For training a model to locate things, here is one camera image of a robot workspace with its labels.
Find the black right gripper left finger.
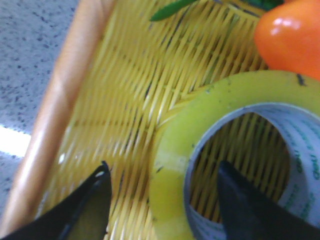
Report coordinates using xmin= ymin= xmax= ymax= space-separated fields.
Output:
xmin=4 ymin=161 xmax=112 ymax=240

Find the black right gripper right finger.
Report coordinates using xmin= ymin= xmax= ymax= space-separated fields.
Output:
xmin=217 ymin=160 xmax=320 ymax=240

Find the yellow woven basket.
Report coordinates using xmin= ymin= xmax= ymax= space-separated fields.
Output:
xmin=0 ymin=0 xmax=291 ymax=240

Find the orange toy carrot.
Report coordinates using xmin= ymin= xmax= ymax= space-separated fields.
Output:
xmin=149 ymin=0 xmax=320 ymax=81

